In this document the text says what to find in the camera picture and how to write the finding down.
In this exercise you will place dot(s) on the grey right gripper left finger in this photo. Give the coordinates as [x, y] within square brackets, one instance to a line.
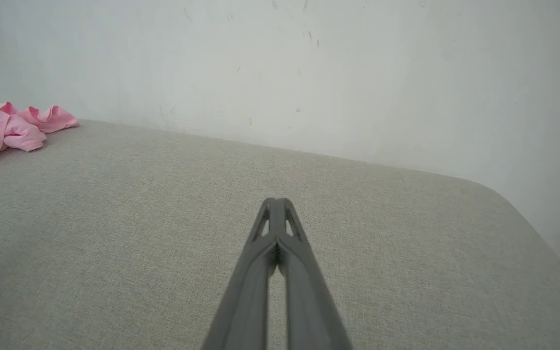
[246, 291]

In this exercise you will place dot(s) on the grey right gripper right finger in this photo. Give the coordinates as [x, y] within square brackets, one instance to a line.
[309, 301]

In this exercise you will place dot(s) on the grey fabric sofa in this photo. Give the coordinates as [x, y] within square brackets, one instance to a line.
[114, 243]

